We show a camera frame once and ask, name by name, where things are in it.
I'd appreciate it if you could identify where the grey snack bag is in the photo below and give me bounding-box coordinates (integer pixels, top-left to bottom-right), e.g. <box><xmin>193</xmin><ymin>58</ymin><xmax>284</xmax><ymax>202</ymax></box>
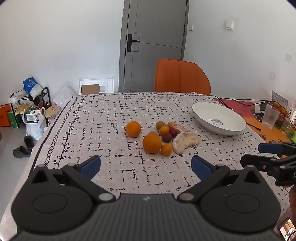
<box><xmin>271</xmin><ymin>90</ymin><xmax>289</xmax><ymax>112</ymax></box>

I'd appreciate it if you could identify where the black patterned white tablecloth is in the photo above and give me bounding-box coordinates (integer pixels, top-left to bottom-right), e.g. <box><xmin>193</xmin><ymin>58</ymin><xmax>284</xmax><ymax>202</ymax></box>
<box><xmin>3</xmin><ymin>91</ymin><xmax>290</xmax><ymax>241</ymax></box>

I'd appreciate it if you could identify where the medium orange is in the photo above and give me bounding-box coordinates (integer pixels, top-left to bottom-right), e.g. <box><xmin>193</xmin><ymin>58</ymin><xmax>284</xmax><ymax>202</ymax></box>
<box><xmin>125</xmin><ymin>121</ymin><xmax>142</xmax><ymax>138</ymax></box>

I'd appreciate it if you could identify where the blue white bag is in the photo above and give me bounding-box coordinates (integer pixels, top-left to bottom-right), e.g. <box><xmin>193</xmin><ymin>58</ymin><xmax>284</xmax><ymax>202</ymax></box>
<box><xmin>22</xmin><ymin>77</ymin><xmax>43</xmax><ymax>98</ymax></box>

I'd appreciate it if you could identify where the person's right forearm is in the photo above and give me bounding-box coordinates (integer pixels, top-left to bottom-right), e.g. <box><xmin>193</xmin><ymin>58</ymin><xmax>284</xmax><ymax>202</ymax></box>
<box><xmin>287</xmin><ymin>185</ymin><xmax>296</xmax><ymax>222</ymax></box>

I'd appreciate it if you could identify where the large orange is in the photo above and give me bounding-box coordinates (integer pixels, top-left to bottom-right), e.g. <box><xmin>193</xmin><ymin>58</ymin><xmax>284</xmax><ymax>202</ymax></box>
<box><xmin>142</xmin><ymin>134</ymin><xmax>162</xmax><ymax>154</ymax></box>

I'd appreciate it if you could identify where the smartphone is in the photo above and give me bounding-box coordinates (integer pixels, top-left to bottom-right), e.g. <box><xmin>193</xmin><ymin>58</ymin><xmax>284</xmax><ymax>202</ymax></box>
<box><xmin>274</xmin><ymin>217</ymin><xmax>295</xmax><ymax>241</ymax></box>

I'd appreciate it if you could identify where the clear plastic bag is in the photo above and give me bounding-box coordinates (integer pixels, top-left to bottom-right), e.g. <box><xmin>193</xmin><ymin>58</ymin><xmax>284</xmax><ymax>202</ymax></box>
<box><xmin>53</xmin><ymin>86</ymin><xmax>78</xmax><ymax>109</ymax></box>

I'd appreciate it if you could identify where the small peeled pomelo segment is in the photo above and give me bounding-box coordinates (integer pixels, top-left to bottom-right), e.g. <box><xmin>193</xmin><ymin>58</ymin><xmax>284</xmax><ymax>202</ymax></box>
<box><xmin>167</xmin><ymin>122</ymin><xmax>191</xmax><ymax>133</ymax></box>

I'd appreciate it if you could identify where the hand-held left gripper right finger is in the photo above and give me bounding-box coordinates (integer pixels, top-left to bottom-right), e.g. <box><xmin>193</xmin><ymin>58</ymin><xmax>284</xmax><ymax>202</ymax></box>
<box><xmin>177</xmin><ymin>155</ymin><xmax>270</xmax><ymax>204</ymax></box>

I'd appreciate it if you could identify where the white plate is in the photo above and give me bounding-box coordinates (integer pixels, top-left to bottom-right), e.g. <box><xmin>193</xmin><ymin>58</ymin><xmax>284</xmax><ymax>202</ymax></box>
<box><xmin>191</xmin><ymin>102</ymin><xmax>247</xmax><ymax>136</ymax></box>

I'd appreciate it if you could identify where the grey door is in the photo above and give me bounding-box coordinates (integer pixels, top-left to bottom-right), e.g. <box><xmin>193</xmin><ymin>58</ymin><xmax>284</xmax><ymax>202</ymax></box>
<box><xmin>119</xmin><ymin>0</ymin><xmax>189</xmax><ymax>92</ymax></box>

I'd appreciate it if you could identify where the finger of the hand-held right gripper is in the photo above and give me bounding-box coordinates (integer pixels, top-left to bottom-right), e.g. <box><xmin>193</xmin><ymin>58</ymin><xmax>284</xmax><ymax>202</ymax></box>
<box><xmin>257</xmin><ymin>142</ymin><xmax>296</xmax><ymax>155</ymax></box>
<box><xmin>240</xmin><ymin>153</ymin><xmax>281</xmax><ymax>173</ymax></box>

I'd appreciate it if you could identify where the brown cardboard piece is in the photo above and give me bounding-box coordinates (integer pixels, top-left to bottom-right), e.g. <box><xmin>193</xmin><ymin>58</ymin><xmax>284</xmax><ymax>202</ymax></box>
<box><xmin>81</xmin><ymin>85</ymin><xmax>100</xmax><ymax>95</ymax></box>

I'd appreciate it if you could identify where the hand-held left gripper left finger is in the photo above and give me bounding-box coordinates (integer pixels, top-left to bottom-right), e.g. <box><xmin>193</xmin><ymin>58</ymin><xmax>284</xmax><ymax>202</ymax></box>
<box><xmin>28</xmin><ymin>155</ymin><xmax>116</xmax><ymax>204</ymax></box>

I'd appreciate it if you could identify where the white foam box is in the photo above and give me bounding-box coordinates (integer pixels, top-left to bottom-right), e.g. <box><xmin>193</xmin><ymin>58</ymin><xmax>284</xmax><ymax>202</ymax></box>
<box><xmin>79</xmin><ymin>77</ymin><xmax>114</xmax><ymax>95</ymax></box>

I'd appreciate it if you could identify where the clear plastic cup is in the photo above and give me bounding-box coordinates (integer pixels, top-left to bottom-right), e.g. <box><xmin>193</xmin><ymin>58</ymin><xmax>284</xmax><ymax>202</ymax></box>
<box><xmin>262</xmin><ymin>103</ymin><xmax>281</xmax><ymax>129</ymax></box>

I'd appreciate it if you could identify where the black cable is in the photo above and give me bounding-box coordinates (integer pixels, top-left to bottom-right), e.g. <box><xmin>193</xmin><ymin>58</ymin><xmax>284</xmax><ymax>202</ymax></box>
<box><xmin>245</xmin><ymin>122</ymin><xmax>262</xmax><ymax>131</ymax></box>
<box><xmin>209</xmin><ymin>95</ymin><xmax>266</xmax><ymax>110</ymax></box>

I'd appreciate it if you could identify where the green box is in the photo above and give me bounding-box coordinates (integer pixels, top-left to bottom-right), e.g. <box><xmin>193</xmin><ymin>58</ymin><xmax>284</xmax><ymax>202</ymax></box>
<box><xmin>9</xmin><ymin>111</ymin><xmax>21</xmax><ymax>128</ymax></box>

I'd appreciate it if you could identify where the black door handle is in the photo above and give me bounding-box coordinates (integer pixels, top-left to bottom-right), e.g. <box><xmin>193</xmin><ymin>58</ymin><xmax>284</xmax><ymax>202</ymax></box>
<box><xmin>126</xmin><ymin>34</ymin><xmax>140</xmax><ymax>52</ymax></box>

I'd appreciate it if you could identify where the black metal rack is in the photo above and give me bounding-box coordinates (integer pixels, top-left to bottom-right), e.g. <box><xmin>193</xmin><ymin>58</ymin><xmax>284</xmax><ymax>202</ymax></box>
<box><xmin>10</xmin><ymin>87</ymin><xmax>52</xmax><ymax>116</ymax></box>

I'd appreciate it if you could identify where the white plastic bag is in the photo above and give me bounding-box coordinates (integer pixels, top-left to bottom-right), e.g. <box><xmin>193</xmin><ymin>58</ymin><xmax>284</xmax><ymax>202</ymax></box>
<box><xmin>22</xmin><ymin>107</ymin><xmax>47</xmax><ymax>140</ymax></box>

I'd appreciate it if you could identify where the large peeled pomelo segment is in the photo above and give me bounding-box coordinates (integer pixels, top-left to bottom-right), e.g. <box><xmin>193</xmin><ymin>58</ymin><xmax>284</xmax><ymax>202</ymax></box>
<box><xmin>172</xmin><ymin>132</ymin><xmax>200</xmax><ymax>154</ymax></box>

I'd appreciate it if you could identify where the black slipper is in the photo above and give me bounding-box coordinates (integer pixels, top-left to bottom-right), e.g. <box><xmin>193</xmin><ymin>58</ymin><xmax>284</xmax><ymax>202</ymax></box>
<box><xmin>24</xmin><ymin>136</ymin><xmax>35</xmax><ymax>149</ymax></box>
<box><xmin>13</xmin><ymin>146</ymin><xmax>31</xmax><ymax>158</ymax></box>

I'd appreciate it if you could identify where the orange box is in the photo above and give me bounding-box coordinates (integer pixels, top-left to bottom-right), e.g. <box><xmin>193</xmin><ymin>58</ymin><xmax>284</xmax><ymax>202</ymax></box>
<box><xmin>0</xmin><ymin>104</ymin><xmax>11</xmax><ymax>127</ymax></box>

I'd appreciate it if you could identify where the red orange printed mat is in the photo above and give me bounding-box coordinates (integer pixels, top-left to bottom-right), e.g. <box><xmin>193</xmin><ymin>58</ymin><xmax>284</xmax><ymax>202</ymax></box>
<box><xmin>211</xmin><ymin>98</ymin><xmax>296</xmax><ymax>144</ymax></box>

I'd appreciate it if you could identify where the clear plastic bottle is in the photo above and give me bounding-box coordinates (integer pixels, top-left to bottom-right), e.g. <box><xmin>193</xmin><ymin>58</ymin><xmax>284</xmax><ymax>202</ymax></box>
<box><xmin>288</xmin><ymin>103</ymin><xmax>296</xmax><ymax>124</ymax></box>

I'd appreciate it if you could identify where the orange chair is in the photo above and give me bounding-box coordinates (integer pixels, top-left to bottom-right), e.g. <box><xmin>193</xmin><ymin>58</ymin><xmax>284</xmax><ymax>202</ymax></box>
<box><xmin>154</xmin><ymin>59</ymin><xmax>211</xmax><ymax>96</ymax></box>

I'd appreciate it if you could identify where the white charger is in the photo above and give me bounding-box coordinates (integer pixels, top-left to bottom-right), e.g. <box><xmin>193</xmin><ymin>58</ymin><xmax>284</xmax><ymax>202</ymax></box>
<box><xmin>254</xmin><ymin>103</ymin><xmax>269</xmax><ymax>114</ymax></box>

